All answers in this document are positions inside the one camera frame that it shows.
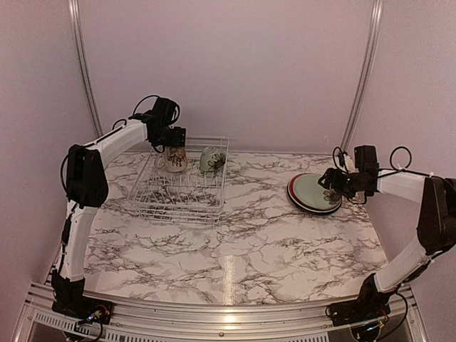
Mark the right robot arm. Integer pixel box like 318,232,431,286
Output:
318,145,455,324

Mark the front aluminium rail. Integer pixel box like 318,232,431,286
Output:
13,284,430,341

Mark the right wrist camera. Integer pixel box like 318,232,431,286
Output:
336,152,356,172

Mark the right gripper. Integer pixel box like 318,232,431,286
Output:
317,167,366,198

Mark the red floral plate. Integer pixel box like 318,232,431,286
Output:
287,174,339,214

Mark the aluminium frame post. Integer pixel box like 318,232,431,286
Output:
340,0,384,151
68,0,103,137

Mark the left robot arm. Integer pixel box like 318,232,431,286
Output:
51,95,186,317

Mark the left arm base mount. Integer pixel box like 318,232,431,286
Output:
52,296,114,341

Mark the green floral bowl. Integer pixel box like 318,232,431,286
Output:
199,146,227,172

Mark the left aluminium frame post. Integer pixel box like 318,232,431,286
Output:
68,0,103,137

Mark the black striped plate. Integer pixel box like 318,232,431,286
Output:
286,190,343,216

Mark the green floral plate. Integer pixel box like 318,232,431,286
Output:
291,173,343,212

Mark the white wire dish rack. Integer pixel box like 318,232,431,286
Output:
128,136,229,225

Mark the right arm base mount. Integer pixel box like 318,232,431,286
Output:
325,300,390,341

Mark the floral ceramic mug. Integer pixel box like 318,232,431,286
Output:
154,147,187,173

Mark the right aluminium frame post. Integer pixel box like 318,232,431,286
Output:
340,0,384,151

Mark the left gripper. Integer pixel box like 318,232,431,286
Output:
151,125,186,147

